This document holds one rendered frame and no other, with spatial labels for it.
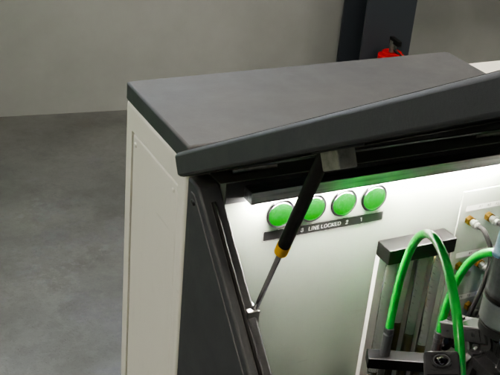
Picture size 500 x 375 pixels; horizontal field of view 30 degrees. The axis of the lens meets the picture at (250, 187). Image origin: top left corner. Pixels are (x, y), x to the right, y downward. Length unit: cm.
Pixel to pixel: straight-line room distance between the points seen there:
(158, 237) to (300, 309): 28
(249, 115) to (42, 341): 209
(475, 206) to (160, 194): 58
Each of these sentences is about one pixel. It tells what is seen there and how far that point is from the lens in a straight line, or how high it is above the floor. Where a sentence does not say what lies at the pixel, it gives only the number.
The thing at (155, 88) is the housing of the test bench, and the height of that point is 150.
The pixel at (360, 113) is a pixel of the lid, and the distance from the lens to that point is 95.
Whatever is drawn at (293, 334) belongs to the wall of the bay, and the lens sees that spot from 167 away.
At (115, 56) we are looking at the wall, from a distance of 523.
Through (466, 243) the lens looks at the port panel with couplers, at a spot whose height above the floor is 125.
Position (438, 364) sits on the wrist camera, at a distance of 123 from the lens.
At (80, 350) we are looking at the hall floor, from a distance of 345.
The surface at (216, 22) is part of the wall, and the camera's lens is 532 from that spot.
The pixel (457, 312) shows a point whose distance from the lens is 130.
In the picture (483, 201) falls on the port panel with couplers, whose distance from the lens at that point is 176.
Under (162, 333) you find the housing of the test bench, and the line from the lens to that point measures 168.
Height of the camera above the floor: 210
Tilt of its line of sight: 27 degrees down
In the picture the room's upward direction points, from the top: 5 degrees clockwise
